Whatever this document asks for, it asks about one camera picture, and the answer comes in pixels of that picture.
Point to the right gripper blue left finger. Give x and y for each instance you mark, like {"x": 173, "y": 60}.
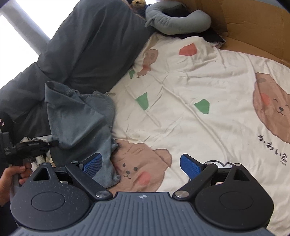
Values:
{"x": 91, "y": 165}

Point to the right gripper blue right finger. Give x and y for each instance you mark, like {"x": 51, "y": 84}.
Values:
{"x": 190, "y": 166}

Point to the blue-grey denim pants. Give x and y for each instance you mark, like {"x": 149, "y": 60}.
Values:
{"x": 82, "y": 124}

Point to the person's left hand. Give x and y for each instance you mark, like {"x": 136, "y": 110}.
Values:
{"x": 7, "y": 179}

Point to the black white patterned blanket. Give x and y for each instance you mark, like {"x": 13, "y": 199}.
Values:
{"x": 42, "y": 158}

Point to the cream bear-print quilt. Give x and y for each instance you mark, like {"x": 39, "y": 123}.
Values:
{"x": 185, "y": 96}

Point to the dark grey pillow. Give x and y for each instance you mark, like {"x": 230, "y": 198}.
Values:
{"x": 91, "y": 51}

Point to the black cloth under neck pillow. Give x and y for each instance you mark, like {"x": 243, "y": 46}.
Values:
{"x": 212, "y": 37}

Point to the grey U-shaped neck pillow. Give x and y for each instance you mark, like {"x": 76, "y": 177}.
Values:
{"x": 196, "y": 22}

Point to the brown cardboard sheet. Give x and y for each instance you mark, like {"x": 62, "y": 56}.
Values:
{"x": 255, "y": 27}

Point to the brown teddy bear toy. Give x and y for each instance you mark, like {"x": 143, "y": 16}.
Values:
{"x": 138, "y": 3}

